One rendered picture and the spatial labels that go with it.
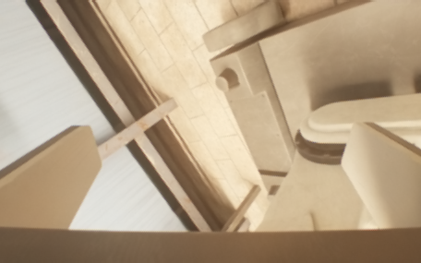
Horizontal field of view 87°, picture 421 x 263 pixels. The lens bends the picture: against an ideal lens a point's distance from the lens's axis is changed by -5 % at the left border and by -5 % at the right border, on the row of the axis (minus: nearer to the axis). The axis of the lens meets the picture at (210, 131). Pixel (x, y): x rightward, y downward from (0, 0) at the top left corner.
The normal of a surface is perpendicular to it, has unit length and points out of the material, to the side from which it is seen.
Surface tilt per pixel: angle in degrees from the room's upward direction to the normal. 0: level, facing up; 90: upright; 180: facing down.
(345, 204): 90
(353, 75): 0
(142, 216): 90
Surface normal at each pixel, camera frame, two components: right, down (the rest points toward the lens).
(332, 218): -0.42, -0.83
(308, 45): -0.60, 0.55
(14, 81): 0.63, -0.13
